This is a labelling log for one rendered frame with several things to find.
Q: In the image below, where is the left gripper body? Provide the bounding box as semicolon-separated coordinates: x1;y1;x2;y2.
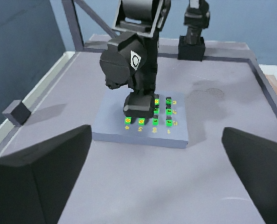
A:
123;60;158;119

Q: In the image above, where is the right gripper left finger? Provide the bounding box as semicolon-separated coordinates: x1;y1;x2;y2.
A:
0;124;92;224

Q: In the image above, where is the black metal frame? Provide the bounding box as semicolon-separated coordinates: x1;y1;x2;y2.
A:
61;0;118;52

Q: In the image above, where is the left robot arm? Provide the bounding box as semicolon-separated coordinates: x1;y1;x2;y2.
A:
99;0;211;90

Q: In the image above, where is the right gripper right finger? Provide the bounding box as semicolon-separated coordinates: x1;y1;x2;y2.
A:
221;127;277;224

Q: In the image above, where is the grey switch panel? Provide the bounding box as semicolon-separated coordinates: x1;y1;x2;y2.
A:
92;87;188;149

